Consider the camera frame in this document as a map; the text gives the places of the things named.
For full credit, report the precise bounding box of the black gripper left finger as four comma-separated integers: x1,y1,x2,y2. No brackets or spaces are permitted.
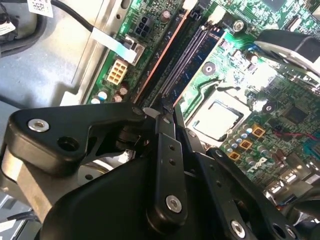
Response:
0,95,190,230

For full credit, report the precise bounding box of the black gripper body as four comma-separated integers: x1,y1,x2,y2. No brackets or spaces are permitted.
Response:
39,154,223,240

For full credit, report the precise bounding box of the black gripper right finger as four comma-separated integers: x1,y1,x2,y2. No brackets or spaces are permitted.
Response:
173,104,303,240

